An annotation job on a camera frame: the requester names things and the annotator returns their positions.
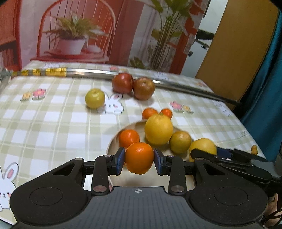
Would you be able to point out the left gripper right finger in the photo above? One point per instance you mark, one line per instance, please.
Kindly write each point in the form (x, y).
(172, 166)

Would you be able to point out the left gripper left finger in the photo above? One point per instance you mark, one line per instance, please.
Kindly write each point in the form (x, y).
(105, 166)

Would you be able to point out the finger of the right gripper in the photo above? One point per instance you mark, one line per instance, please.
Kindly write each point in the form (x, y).
(238, 155)
(197, 153)

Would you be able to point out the large yellow grapefruit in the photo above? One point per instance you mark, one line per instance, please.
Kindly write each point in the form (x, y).
(203, 144)

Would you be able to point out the yellow green pear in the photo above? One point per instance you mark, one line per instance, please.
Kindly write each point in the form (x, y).
(180, 142)

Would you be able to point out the large orange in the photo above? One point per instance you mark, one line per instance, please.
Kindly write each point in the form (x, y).
(139, 158)

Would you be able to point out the small tangerine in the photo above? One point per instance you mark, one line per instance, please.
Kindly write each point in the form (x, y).
(128, 137)
(167, 112)
(148, 112)

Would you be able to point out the yellow lemon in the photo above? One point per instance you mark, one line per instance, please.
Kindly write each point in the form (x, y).
(158, 129)

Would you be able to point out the red brown apple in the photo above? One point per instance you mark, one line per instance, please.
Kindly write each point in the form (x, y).
(143, 88)

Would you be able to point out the cream round plate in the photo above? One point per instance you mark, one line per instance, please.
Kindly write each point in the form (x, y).
(128, 179)

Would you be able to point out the teal curtain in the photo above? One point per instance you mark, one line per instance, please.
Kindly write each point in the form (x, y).
(263, 100)

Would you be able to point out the green yellow apple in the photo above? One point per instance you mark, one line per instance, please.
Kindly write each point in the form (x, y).
(95, 98)

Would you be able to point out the checked bunny tablecloth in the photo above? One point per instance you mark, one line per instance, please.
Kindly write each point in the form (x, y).
(45, 122)

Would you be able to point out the dark red apple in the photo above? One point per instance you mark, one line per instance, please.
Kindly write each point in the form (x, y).
(122, 83)

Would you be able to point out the wooden door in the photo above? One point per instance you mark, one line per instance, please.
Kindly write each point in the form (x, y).
(239, 47)

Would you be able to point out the black office chair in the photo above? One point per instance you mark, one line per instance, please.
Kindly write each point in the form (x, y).
(203, 35)

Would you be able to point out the printed chair backdrop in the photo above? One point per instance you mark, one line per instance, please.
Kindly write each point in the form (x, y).
(153, 35)

